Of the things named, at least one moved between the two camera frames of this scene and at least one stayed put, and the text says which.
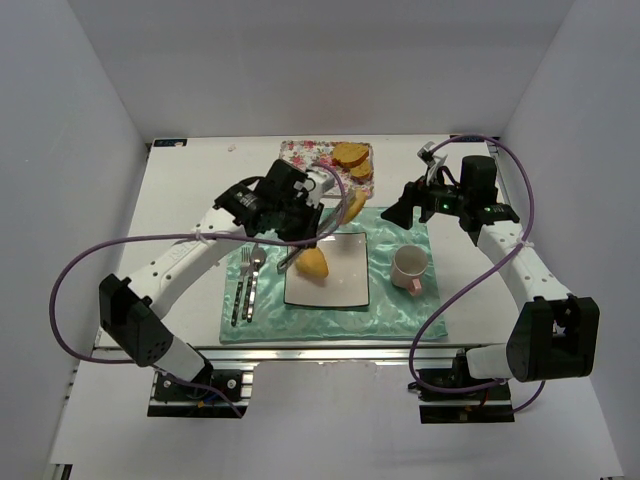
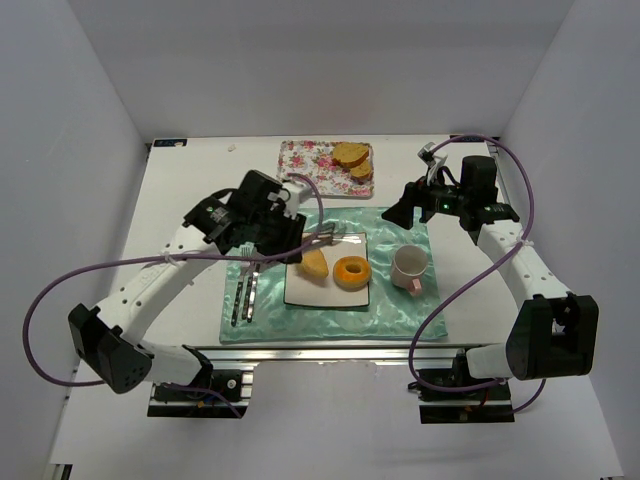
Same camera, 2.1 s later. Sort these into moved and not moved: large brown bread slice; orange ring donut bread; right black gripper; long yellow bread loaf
Moved: orange ring donut bread
Not moved: large brown bread slice; long yellow bread loaf; right black gripper
